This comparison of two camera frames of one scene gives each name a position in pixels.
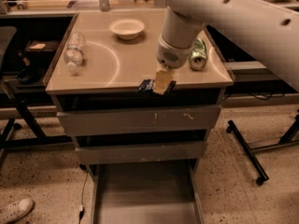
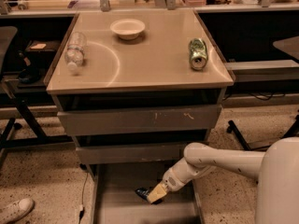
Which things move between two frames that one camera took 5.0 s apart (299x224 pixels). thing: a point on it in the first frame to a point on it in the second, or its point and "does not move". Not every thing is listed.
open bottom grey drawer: [145, 193] does not move
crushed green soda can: [198, 55] does not move
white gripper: [172, 55] to [172, 181]
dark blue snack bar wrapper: [149, 85] to [144, 192]
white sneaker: [16, 210] does not move
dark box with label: [42, 47] does not move
